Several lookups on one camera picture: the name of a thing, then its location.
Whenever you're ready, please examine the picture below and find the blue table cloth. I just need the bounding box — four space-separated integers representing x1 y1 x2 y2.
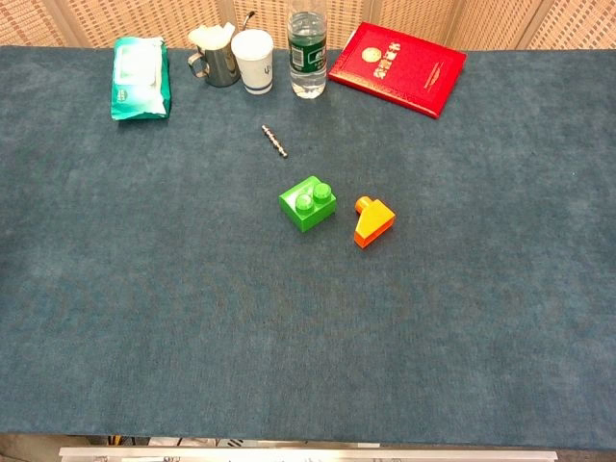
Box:
0 44 616 450

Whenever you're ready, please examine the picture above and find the white tissue in mug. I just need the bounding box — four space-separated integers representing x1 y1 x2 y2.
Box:
187 21 237 52

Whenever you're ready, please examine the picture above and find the green toy block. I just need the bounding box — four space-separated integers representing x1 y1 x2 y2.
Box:
278 175 338 234

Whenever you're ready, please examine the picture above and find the orange toy block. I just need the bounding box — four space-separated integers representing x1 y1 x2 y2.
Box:
353 194 398 249

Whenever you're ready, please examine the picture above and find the green wet wipes pack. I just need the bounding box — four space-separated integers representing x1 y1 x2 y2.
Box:
110 36 172 121

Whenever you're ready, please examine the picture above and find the white paper cup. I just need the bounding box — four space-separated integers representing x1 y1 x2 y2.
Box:
230 29 275 95

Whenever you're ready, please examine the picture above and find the stainless steel mug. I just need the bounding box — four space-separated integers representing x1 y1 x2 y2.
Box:
187 44 242 89

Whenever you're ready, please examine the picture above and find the woven folding screen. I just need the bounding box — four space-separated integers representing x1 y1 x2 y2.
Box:
0 0 616 51

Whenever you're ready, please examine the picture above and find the red certificate book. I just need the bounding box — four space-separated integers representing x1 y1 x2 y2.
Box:
327 21 468 119

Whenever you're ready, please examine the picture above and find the clear plastic water bottle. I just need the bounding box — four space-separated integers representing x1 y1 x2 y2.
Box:
287 10 328 100

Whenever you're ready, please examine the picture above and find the aluminium frame rail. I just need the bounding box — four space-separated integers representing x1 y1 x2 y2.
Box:
58 446 559 462

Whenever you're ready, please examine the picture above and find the small metal bead chain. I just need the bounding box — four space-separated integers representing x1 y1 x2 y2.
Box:
261 124 291 160

